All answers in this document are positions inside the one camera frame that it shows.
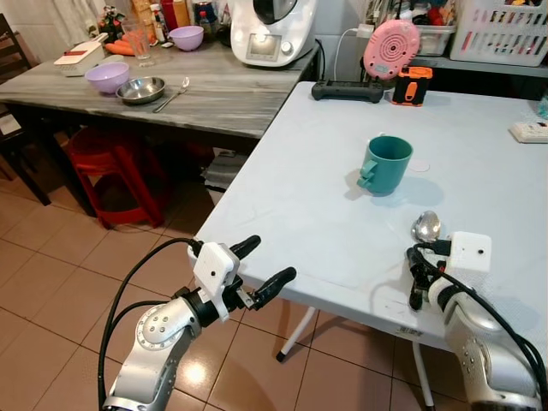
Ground pink round fan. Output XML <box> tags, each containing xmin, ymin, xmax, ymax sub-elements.
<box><xmin>363</xmin><ymin>19</ymin><xmax>422</xmax><ymax>81</ymax></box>

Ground small purple bowl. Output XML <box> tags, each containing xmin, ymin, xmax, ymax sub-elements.
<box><xmin>169</xmin><ymin>25</ymin><xmax>206</xmax><ymax>52</ymax></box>

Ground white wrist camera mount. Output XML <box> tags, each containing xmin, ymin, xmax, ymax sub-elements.
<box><xmin>193</xmin><ymin>242</ymin><xmax>241</xmax><ymax>323</ymax></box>
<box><xmin>445</xmin><ymin>230</ymin><xmax>494</xmax><ymax>276</ymax></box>

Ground small flower bouquet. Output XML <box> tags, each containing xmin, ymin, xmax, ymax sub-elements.
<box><xmin>96</xmin><ymin>5</ymin><xmax>128</xmax><ymax>44</ymax></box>

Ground white plastic basket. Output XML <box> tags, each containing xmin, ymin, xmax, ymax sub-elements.
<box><xmin>450</xmin><ymin>0</ymin><xmax>548</xmax><ymax>68</ymax></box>

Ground white folding table leg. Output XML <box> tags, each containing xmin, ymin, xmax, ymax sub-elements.
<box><xmin>411</xmin><ymin>340</ymin><xmax>437</xmax><ymax>409</ymax></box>

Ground clear drinking glass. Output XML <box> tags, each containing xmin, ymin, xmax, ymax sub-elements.
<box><xmin>122</xmin><ymin>19</ymin><xmax>156</xmax><ymax>69</ymax></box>

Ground large purple bowl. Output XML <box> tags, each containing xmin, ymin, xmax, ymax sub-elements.
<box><xmin>85</xmin><ymin>62</ymin><xmax>132</xmax><ymax>96</ymax></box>

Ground red plastic stool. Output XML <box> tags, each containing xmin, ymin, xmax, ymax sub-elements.
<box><xmin>67</xmin><ymin>127</ymin><xmax>169</xmax><ymax>229</ymax></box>

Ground steel spoon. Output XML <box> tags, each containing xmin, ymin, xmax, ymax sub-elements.
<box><xmin>411</xmin><ymin>211</ymin><xmax>444</xmax><ymax>246</ymax></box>

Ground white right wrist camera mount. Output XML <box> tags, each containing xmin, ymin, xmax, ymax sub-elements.
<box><xmin>445</xmin><ymin>230</ymin><xmax>494</xmax><ymax>276</ymax></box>

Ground steel fork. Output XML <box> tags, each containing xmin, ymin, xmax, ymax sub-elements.
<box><xmin>152</xmin><ymin>77</ymin><xmax>192</xmax><ymax>114</ymax></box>

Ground dark wooden chair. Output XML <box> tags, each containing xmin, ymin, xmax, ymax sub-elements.
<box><xmin>0</xmin><ymin>13</ymin><xmax>54</xmax><ymax>207</ymax></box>

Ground grey stacked crate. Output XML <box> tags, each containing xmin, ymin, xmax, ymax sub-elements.
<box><xmin>200</xmin><ymin>148</ymin><xmax>251</xmax><ymax>205</ymax></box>

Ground white kitchen food processor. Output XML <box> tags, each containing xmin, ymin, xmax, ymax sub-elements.
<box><xmin>229</xmin><ymin>0</ymin><xmax>319</xmax><ymax>69</ymax></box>

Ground grey wooden table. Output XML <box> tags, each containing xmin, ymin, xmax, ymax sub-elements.
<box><xmin>0</xmin><ymin>39</ymin><xmax>322</xmax><ymax>219</ymax></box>

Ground white power strip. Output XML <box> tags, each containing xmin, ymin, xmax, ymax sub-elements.
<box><xmin>509</xmin><ymin>122</ymin><xmax>548</xmax><ymax>144</ymax></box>

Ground steel bowl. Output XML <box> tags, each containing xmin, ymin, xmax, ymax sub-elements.
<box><xmin>116</xmin><ymin>76</ymin><xmax>168</xmax><ymax>107</ymax></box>

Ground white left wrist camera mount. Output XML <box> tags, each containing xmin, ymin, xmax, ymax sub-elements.
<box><xmin>193</xmin><ymin>242</ymin><xmax>241</xmax><ymax>323</ymax></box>

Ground clear plastic container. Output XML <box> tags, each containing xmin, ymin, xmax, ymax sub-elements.
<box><xmin>411</xmin><ymin>23</ymin><xmax>457</xmax><ymax>57</ymax></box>

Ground teal plastic mug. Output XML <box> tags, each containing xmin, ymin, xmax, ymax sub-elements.
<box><xmin>357</xmin><ymin>135</ymin><xmax>414</xmax><ymax>197</ymax></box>

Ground black game controller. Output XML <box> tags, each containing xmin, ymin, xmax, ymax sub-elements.
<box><xmin>311</xmin><ymin>80</ymin><xmax>385</xmax><ymax>104</ymax></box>

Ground white power cable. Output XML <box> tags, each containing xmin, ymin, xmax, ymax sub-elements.
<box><xmin>331</xmin><ymin>26</ymin><xmax>371</xmax><ymax>83</ymax></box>

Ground orange carrot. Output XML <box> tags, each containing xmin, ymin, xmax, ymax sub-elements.
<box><xmin>104</xmin><ymin>39</ymin><xmax>136</xmax><ymax>58</ymax></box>

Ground orange and black device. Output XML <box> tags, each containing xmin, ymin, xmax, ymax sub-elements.
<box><xmin>392</xmin><ymin>66</ymin><xmax>434</xmax><ymax>108</ymax></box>

